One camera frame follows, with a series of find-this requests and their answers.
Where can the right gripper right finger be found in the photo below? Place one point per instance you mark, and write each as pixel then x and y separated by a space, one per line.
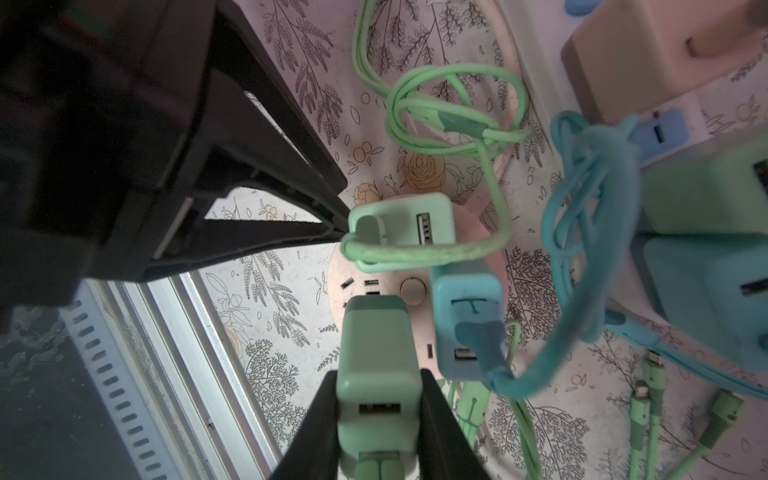
pixel 443 452

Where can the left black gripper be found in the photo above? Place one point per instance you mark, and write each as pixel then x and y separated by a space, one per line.
pixel 99 102

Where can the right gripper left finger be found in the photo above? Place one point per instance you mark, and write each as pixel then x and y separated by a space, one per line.
pixel 314 452

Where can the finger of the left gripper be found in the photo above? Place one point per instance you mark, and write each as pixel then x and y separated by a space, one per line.
pixel 213 156

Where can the green plug adapter front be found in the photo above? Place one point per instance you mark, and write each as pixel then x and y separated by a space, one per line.
pixel 378 389

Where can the teal plug adapter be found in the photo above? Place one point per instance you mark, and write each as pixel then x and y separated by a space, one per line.
pixel 467 310

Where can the light green plug adapter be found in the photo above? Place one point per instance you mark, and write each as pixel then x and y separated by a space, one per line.
pixel 403 221

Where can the blue plug adapter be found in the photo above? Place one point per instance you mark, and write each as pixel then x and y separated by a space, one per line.
pixel 711 287

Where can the pink plug adapter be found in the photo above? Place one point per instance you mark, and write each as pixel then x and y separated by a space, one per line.
pixel 632 56

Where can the round pink power socket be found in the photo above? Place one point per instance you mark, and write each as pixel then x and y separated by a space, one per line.
pixel 413 286

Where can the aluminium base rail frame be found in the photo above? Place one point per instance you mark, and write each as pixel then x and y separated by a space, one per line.
pixel 170 379

